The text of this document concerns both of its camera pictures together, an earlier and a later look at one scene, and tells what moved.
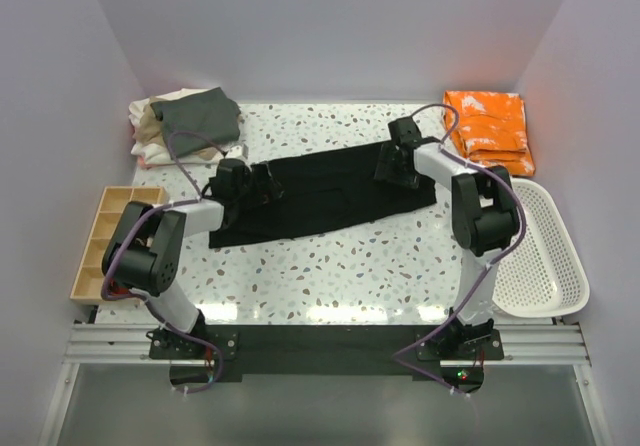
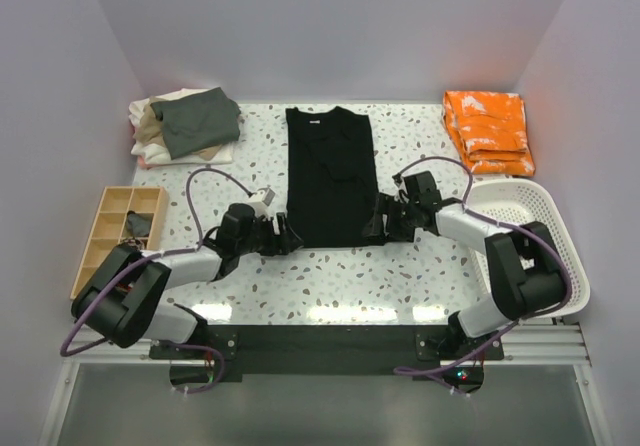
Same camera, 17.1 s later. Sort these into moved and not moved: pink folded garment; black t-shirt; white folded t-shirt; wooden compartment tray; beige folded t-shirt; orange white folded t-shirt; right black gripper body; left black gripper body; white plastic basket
Moved: black t-shirt; left black gripper body; right black gripper body
Not moved: white plastic basket; wooden compartment tray; beige folded t-shirt; white folded t-shirt; pink folded garment; orange white folded t-shirt
